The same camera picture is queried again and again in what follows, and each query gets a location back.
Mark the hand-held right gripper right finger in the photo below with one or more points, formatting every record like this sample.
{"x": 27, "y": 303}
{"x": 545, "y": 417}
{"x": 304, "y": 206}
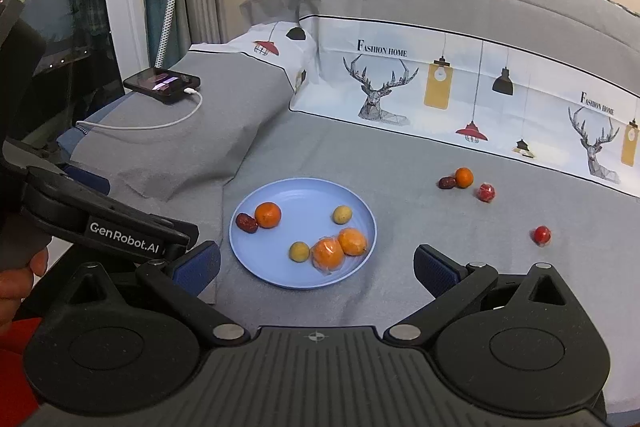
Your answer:
{"x": 435, "y": 267}

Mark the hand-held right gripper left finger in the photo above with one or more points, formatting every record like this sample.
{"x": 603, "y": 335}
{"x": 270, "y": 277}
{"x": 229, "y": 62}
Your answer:
{"x": 197, "y": 267}

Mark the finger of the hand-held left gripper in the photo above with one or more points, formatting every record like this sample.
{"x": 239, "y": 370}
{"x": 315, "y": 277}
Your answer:
{"x": 87, "y": 179}

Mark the red date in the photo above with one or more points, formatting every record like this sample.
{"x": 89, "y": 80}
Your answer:
{"x": 446, "y": 183}
{"x": 247, "y": 223}

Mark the plastic-wrapped orange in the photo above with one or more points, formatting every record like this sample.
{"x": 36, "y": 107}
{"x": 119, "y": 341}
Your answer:
{"x": 354, "y": 241}
{"x": 327, "y": 256}

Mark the small orange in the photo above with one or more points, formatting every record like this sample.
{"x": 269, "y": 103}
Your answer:
{"x": 268, "y": 215}
{"x": 464, "y": 177}

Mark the small yellow-green fruit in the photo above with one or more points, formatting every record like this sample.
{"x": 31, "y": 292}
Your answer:
{"x": 342, "y": 214}
{"x": 299, "y": 252}

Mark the blue round plate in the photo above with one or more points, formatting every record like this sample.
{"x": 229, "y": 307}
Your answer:
{"x": 300, "y": 197}

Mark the person's left hand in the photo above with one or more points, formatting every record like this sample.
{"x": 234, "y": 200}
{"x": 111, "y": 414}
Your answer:
{"x": 17, "y": 287}

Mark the plastic-wrapped red fruit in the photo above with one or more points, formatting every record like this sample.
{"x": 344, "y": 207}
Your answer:
{"x": 486, "y": 193}
{"x": 542, "y": 235}

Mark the grey pillow with printed end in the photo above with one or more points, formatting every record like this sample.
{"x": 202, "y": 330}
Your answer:
{"x": 200, "y": 147}

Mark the black smartphone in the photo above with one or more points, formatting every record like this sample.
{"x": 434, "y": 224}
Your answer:
{"x": 160, "y": 86}

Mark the grey quilt with deer print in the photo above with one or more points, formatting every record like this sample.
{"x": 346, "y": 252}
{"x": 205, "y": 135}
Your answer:
{"x": 450, "y": 117}

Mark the person's red clothing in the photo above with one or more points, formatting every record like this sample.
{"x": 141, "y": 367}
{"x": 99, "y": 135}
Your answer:
{"x": 15, "y": 382}

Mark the white door frame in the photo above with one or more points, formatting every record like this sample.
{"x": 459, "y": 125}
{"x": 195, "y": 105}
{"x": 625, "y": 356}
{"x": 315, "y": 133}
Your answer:
{"x": 127, "y": 17}

